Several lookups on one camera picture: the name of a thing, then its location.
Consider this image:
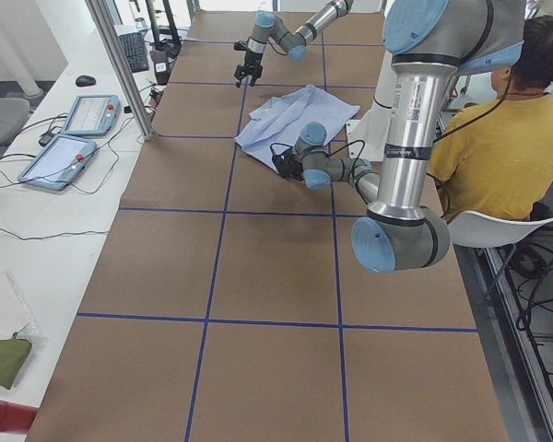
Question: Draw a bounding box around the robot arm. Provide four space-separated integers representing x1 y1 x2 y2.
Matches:
234 0 353 87
272 1 525 273

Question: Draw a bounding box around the green folded cloth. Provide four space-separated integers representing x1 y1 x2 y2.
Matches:
0 338 32 390

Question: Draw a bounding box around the white chair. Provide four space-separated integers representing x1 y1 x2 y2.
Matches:
447 209 553 300

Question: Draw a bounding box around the upper teach pendant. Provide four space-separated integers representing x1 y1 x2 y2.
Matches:
61 95 120 136

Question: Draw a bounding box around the teach pendant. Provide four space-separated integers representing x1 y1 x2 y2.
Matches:
18 134 97 192
61 95 120 136

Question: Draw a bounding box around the black computer mouse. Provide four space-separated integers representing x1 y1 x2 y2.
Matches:
75 75 97 87

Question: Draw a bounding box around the grey office chair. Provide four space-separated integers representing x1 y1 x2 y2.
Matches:
0 98 30 147

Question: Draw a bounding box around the black keyboard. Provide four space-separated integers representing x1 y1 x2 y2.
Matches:
118 32 149 73

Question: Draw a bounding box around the aluminium frame post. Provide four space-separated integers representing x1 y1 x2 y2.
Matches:
85 0 154 141

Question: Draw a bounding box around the red cylinder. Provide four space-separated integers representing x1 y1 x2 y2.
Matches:
0 400 38 435

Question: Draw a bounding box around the lower teach pendant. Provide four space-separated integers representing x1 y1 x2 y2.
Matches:
18 134 97 192

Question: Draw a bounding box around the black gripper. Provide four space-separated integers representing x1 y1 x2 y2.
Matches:
269 143 303 180
233 40 263 87

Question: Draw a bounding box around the blue striped button shirt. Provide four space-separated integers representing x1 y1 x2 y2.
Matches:
235 85 360 169

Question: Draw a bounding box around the person in yellow shirt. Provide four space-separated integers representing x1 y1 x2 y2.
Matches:
429 16 553 221

